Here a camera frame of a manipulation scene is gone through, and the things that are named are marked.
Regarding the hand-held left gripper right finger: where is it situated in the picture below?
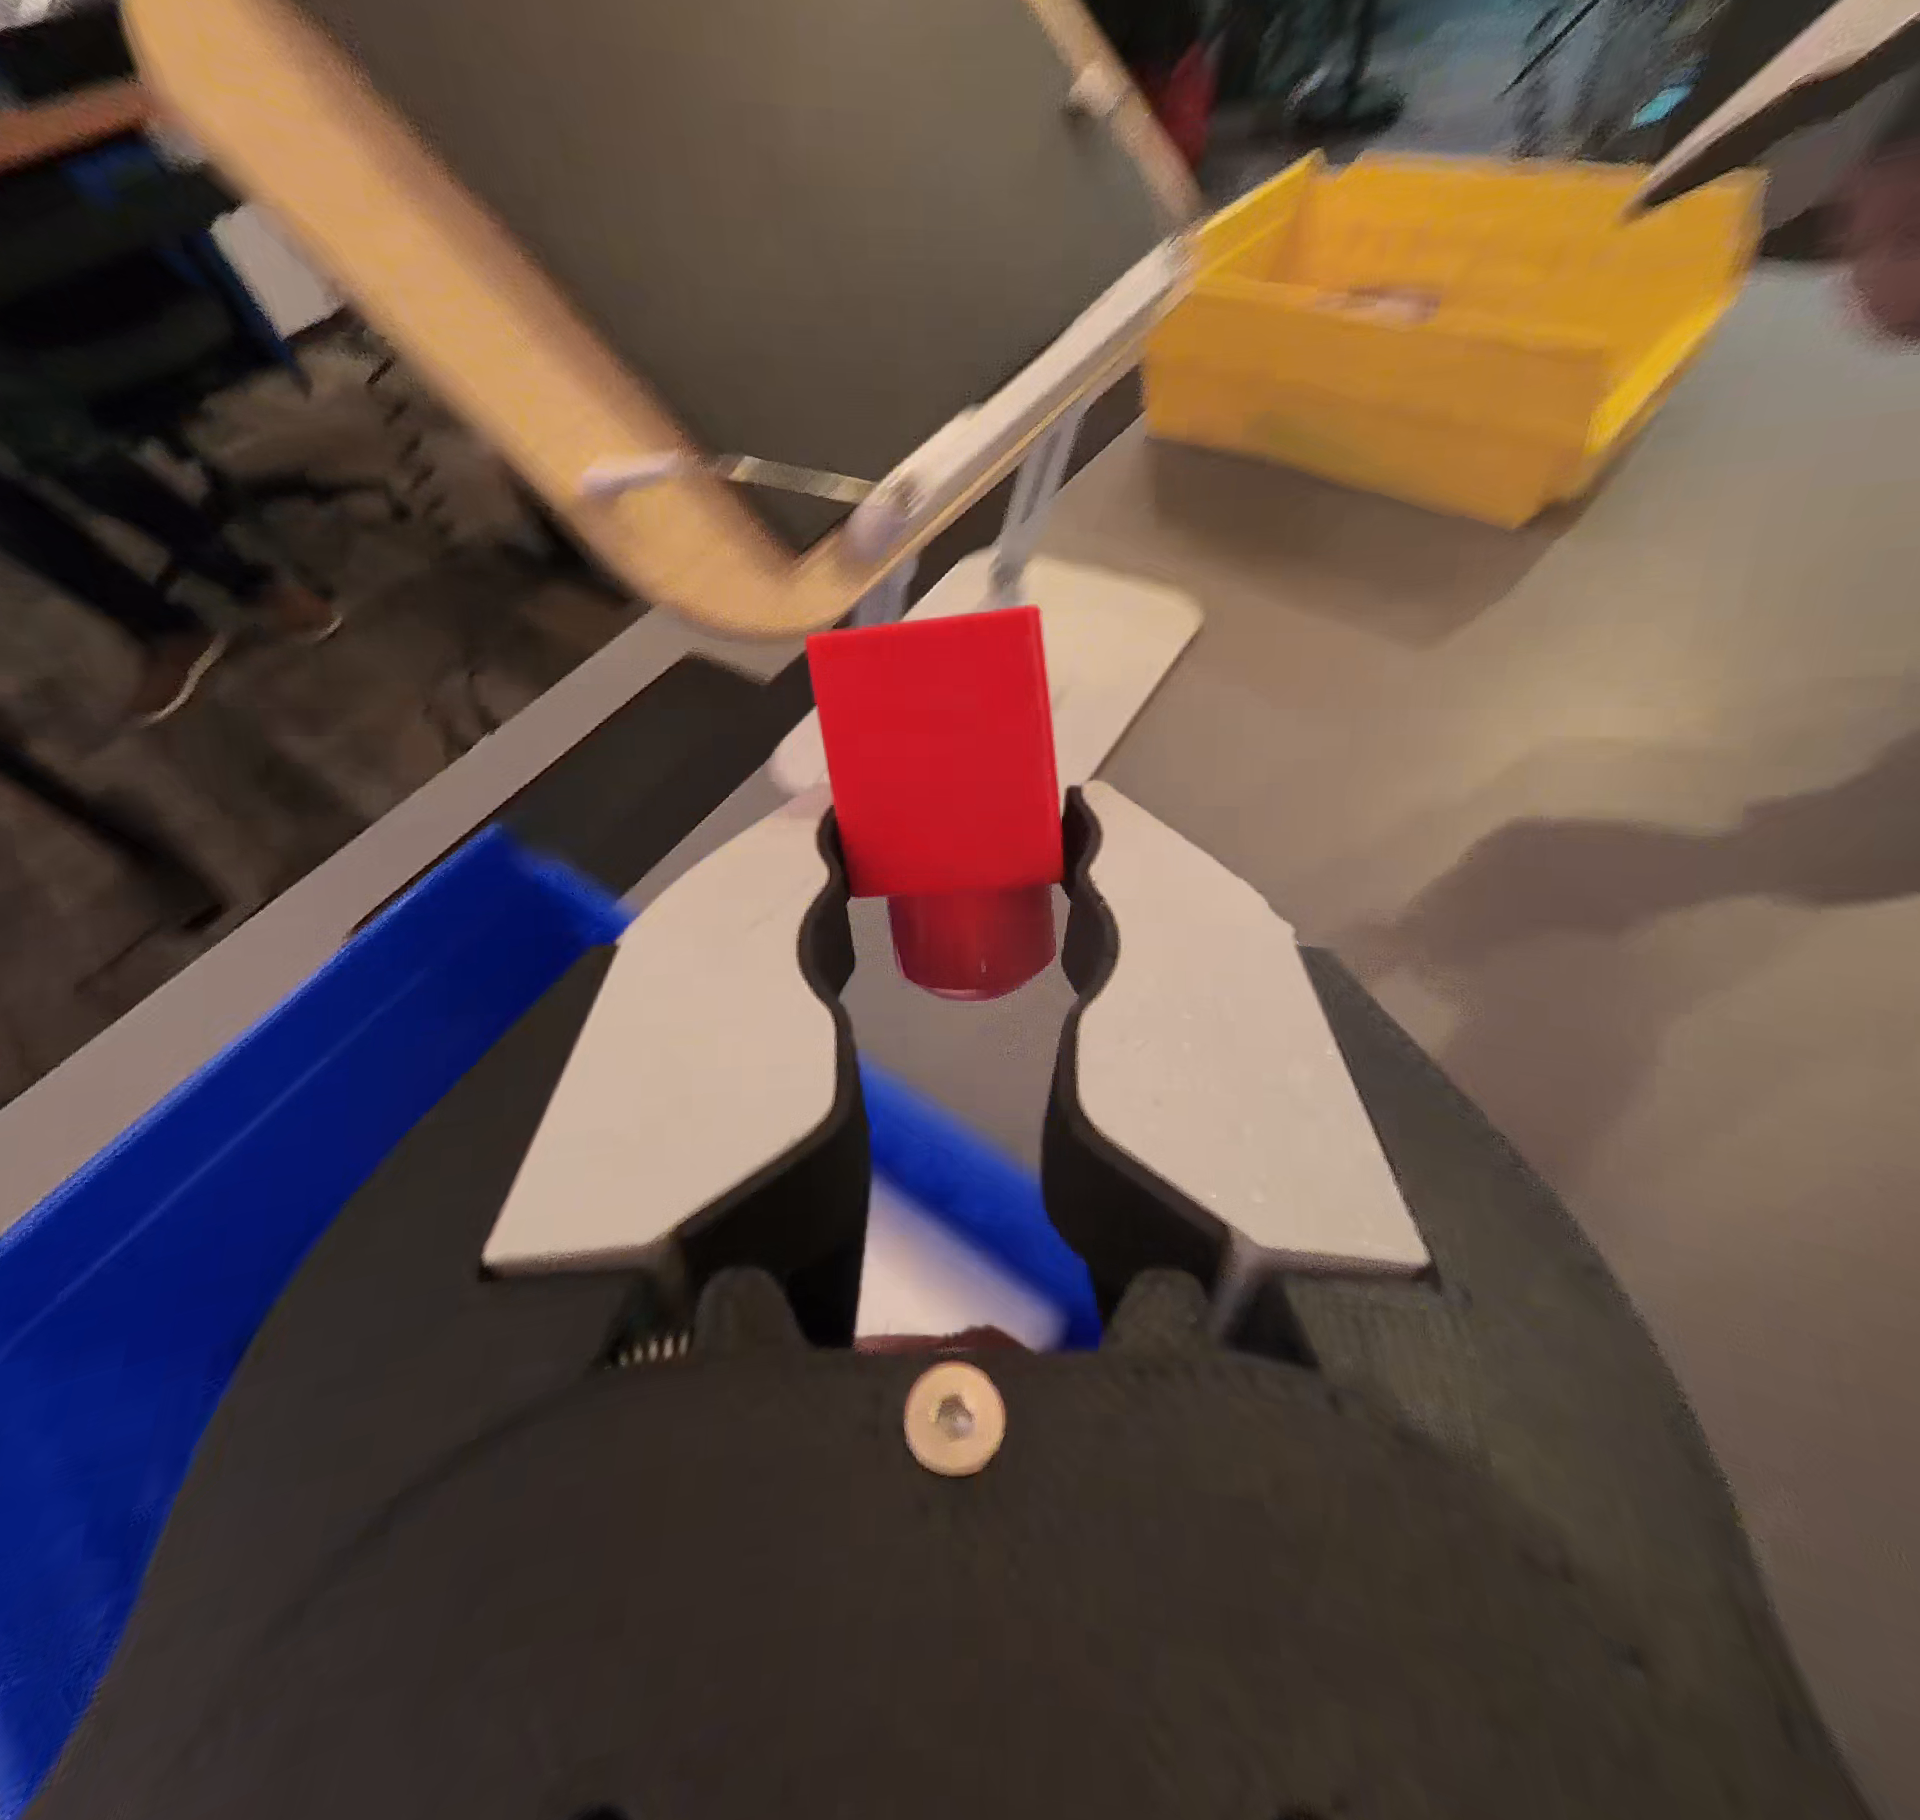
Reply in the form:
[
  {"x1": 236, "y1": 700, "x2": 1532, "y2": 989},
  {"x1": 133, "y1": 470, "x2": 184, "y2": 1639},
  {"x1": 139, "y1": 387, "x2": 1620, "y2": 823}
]
[{"x1": 1036, "y1": 779, "x2": 1437, "y2": 1336}]

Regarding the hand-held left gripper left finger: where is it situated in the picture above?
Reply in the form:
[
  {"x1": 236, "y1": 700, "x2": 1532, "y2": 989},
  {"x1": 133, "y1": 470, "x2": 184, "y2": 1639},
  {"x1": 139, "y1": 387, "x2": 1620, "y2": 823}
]
[{"x1": 483, "y1": 792, "x2": 879, "y2": 1336}]

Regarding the red toy block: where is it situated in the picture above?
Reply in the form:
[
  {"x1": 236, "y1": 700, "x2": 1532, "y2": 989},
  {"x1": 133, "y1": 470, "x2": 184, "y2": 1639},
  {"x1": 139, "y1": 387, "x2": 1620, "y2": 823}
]
[{"x1": 806, "y1": 609, "x2": 1073, "y2": 999}]

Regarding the blue plastic bin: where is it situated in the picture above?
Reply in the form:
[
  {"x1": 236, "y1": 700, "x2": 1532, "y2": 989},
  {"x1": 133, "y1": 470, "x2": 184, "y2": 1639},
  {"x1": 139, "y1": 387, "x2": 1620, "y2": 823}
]
[{"x1": 0, "y1": 823, "x2": 1097, "y2": 1791}]

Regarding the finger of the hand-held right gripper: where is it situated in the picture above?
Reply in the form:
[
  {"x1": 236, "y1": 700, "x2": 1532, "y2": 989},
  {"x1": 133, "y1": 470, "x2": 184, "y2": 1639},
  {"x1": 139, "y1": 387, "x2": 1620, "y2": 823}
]
[{"x1": 1622, "y1": 0, "x2": 1920, "y2": 221}]

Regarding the yellow plastic bin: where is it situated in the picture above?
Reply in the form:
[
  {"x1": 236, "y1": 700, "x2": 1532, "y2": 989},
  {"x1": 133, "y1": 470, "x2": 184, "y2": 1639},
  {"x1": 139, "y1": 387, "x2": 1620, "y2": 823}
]
[{"x1": 1141, "y1": 149, "x2": 1766, "y2": 530}]

